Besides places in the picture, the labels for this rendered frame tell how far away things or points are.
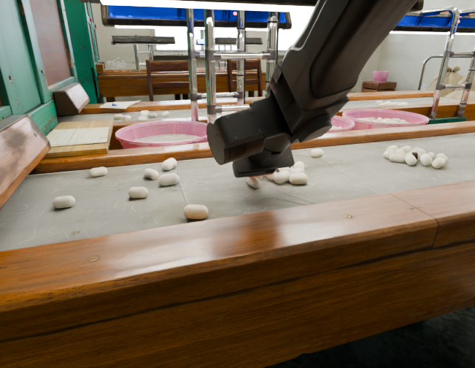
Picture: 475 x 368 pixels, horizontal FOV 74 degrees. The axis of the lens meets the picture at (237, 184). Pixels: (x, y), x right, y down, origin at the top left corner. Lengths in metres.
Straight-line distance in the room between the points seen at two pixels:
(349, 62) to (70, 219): 0.42
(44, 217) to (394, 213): 0.50
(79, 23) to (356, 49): 3.01
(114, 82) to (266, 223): 2.93
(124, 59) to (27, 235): 5.13
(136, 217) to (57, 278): 0.17
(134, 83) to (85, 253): 2.92
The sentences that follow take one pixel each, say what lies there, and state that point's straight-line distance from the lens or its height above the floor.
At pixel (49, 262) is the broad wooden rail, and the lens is 0.39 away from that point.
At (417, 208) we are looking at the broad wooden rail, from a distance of 0.51.
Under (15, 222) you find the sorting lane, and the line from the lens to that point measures 0.56.
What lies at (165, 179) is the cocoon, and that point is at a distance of 0.58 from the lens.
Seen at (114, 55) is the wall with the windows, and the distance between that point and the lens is 5.56.
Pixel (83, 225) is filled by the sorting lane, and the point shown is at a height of 0.74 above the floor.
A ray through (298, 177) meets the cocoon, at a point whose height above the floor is 0.76.
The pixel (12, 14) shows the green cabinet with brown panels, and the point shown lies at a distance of 0.94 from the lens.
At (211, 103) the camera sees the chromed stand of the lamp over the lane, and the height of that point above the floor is 0.86.
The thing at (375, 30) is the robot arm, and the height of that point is 0.98.
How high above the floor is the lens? 0.97
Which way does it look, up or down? 23 degrees down
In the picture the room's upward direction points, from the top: straight up
